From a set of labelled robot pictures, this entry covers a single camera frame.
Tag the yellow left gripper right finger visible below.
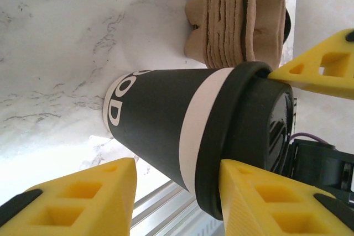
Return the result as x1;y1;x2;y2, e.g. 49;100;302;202
220;160;354;236

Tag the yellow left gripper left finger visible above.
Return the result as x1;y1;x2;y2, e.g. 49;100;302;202
0;158;138;236

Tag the black white paper coffee cup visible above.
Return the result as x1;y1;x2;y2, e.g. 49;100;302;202
102;67;236;192

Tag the brown pulp cup carrier stack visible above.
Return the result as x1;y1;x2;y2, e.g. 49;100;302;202
184;0;287;70

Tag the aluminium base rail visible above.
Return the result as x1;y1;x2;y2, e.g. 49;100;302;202
129;179;205;236

